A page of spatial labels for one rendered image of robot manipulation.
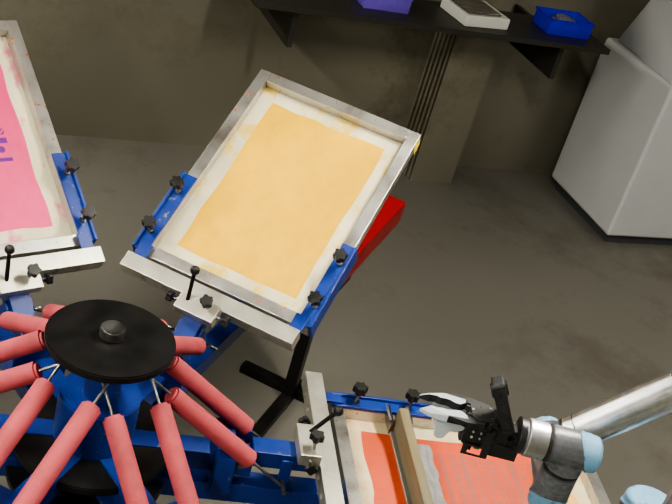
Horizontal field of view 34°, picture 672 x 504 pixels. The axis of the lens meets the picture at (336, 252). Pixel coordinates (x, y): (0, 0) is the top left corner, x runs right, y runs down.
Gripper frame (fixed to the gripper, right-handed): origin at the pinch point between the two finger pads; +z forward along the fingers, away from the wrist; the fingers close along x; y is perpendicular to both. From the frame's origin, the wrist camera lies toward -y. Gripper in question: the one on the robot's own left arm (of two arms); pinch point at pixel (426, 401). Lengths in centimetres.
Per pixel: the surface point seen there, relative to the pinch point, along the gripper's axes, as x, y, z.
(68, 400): 43, 47, 74
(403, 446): 75, 55, -13
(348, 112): 162, -9, 23
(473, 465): 85, 61, -35
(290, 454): 59, 56, 18
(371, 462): 75, 62, -5
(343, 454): 71, 60, 3
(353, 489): 58, 61, 0
